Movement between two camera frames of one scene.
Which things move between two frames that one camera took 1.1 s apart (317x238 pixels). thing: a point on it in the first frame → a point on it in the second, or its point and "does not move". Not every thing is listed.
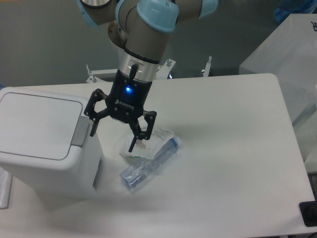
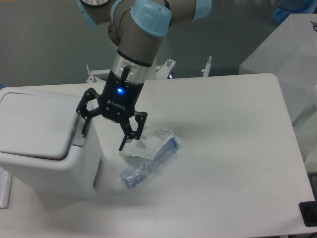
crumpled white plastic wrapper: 147,148 does not move
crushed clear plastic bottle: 140,169 does not move
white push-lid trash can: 45,143 does not move
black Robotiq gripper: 125,101 → 117,102
